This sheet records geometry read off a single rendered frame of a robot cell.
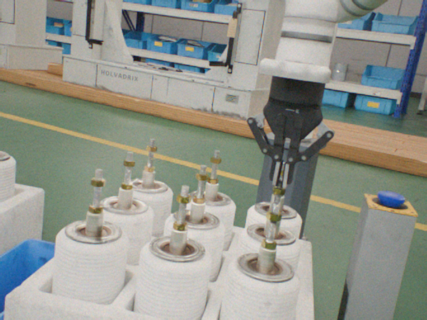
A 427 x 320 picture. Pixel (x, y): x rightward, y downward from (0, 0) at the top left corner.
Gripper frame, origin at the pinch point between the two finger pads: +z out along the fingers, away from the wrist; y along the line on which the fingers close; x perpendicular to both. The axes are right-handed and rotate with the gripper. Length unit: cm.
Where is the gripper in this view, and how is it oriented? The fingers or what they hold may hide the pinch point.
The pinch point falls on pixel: (281, 173)
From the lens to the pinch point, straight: 73.8
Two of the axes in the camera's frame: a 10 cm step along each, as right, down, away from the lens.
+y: -9.5, -2.0, 2.6
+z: -1.3, 9.6, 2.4
